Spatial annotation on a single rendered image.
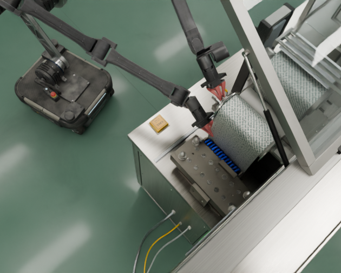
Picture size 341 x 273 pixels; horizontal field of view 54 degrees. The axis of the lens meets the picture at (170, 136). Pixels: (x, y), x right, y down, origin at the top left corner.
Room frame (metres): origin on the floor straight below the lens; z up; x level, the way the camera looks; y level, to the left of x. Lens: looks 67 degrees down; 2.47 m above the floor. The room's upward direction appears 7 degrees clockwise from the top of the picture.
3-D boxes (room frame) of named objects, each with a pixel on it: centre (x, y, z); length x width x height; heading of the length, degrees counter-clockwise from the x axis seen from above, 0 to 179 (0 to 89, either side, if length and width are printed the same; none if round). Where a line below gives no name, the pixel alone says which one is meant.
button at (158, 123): (0.74, 0.07, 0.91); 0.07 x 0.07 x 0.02; 48
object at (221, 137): (0.57, -0.26, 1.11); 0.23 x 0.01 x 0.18; 48
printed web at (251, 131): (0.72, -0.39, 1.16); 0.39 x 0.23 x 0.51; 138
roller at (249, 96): (0.71, -0.38, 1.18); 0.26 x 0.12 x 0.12; 48
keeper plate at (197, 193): (0.38, -0.16, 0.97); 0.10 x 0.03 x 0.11; 48
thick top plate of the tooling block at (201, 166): (0.46, -0.21, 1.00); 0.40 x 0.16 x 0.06; 48
